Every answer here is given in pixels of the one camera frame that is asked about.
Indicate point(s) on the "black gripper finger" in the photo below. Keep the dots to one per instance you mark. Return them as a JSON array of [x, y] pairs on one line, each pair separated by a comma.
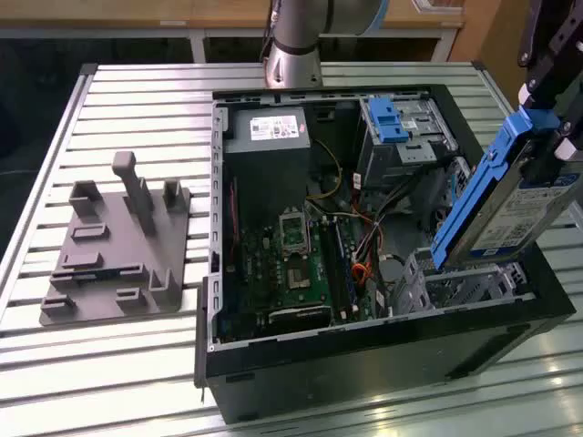
[[542, 68], [569, 104]]

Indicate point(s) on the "hard disk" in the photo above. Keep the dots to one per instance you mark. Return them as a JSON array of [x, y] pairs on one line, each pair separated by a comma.
[[514, 214]]

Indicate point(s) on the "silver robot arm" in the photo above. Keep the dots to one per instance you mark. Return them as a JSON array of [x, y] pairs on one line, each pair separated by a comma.
[[296, 45]]

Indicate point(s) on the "metal disk bay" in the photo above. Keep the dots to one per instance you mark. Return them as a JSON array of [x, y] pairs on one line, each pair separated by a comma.
[[455, 286]]

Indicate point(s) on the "black RAM slot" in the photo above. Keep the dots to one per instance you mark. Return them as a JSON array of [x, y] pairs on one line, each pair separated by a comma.
[[342, 268], [349, 268], [336, 268], [330, 268]]

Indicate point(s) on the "metal optical drive cage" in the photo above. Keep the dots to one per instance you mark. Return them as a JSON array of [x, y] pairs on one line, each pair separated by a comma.
[[419, 150]]

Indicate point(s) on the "blue plastic drive latch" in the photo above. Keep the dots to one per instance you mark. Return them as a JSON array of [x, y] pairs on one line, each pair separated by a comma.
[[387, 123]]

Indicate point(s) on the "metal locking lever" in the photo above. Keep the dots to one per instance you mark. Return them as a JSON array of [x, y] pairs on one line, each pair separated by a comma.
[[309, 236]]

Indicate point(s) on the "grey power supply unit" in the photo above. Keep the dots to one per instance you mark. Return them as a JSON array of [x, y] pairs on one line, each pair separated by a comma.
[[268, 168]]

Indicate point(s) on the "black graphics card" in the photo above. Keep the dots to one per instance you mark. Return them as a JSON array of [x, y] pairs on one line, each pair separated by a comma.
[[298, 316]]

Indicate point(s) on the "green motherboard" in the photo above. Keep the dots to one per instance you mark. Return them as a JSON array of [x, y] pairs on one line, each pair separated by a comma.
[[264, 273]]

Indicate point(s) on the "black PC case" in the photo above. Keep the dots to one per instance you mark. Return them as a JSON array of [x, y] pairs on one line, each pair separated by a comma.
[[319, 378]]

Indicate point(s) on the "wooden workbench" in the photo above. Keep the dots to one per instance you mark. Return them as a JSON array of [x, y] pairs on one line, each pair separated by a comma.
[[136, 11]]

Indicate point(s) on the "grey parts rack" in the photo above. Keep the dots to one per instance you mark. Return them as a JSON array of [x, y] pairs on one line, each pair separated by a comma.
[[127, 255]]

